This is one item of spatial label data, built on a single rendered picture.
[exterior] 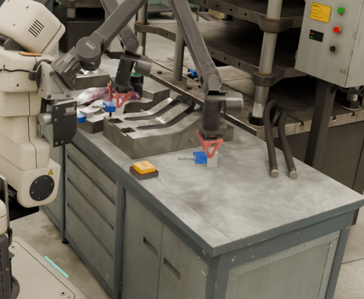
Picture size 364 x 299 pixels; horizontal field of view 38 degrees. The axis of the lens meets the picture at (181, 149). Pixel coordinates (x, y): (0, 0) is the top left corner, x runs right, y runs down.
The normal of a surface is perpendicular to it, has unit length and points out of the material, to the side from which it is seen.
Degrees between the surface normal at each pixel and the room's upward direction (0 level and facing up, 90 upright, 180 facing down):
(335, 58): 90
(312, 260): 90
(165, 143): 90
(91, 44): 50
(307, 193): 0
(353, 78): 90
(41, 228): 0
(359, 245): 0
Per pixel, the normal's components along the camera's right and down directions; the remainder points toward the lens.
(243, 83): 0.55, 0.38
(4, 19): -0.48, -0.44
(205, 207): 0.08, -0.91
